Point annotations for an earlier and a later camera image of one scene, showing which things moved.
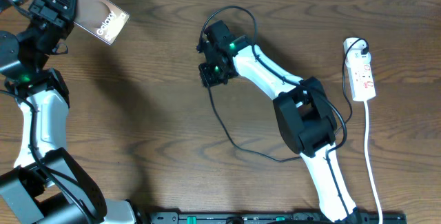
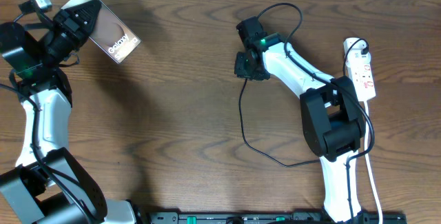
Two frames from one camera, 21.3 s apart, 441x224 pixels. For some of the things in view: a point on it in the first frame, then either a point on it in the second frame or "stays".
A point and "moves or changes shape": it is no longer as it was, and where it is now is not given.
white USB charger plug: (355, 58) stays
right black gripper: (207, 80) -> (240, 72)
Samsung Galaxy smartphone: (95, 12) moves or changes shape
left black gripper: (44, 4) -> (67, 20)
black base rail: (267, 218) stays
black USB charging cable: (285, 160) moves or changes shape
